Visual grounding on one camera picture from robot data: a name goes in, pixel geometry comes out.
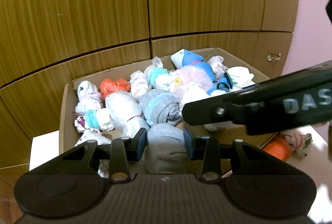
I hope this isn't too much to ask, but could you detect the white green striped sock bundle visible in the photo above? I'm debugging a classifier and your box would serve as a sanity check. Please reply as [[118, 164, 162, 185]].
[[280, 129, 313, 157]]

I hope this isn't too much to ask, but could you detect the wooden wardrobe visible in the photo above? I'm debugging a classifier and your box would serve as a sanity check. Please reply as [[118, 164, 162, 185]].
[[1, 0, 298, 186]]

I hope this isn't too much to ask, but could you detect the white teal purple sock bundle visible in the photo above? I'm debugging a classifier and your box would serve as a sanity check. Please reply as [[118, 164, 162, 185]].
[[74, 108, 115, 133]]

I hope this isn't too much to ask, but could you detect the red white sock bundle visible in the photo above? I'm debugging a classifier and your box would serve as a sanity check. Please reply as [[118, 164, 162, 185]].
[[263, 136, 293, 162]]

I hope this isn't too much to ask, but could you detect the grey rolled sock bundle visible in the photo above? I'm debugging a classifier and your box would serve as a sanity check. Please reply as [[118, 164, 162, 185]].
[[140, 89, 182, 126]]

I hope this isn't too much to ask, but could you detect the brown cardboard box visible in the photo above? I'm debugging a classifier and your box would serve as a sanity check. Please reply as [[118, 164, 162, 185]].
[[59, 48, 276, 153]]

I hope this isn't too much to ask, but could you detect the pink fluffy sock bundle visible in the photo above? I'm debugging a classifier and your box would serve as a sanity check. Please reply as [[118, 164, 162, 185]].
[[155, 66, 213, 110]]

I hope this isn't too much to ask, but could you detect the white fluffy sock bundle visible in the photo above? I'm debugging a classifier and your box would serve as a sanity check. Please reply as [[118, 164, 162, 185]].
[[105, 91, 150, 138]]

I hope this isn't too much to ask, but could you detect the grey white patterned sock bundle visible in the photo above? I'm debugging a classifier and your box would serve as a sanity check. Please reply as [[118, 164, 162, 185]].
[[208, 55, 228, 80]]

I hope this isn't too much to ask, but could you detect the blue knit sock bundle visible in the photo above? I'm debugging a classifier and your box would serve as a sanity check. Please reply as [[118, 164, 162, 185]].
[[171, 49, 217, 82]]

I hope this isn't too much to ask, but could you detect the white blue cuff sock bundle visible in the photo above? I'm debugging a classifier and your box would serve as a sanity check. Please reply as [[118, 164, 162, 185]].
[[207, 66, 255, 96]]

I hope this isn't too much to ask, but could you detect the metal drawer handle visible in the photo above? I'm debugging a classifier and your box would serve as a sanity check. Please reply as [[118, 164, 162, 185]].
[[267, 53, 281, 62]]

